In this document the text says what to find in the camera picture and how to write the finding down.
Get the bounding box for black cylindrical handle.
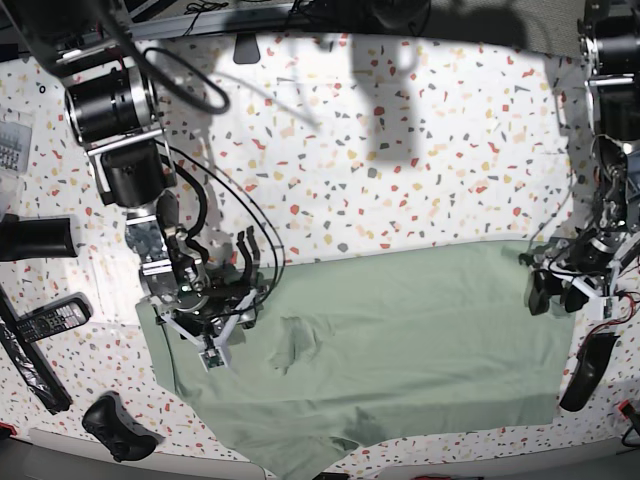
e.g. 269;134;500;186
0;214;77;262

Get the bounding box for small red clip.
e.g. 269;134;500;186
618;401;635;418

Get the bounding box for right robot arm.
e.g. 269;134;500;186
1;1;260;365

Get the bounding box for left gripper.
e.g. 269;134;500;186
519;232;639;316

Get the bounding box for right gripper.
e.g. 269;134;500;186
149;226;265;350

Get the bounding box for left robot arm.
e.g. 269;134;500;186
520;1;639;316

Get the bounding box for red and black wires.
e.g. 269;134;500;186
582;287;640;351

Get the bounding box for black TV remote control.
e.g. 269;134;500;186
17;293;93;343

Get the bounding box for long black bar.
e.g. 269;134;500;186
1;290;72;415

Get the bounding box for green T-shirt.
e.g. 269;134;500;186
137;241;575;479

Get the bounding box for black game controller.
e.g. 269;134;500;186
81;393;159;463

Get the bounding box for clear plastic parts box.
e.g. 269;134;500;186
0;122;32;175

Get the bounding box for terrazzo patterned table cloth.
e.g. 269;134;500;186
1;33;639;479

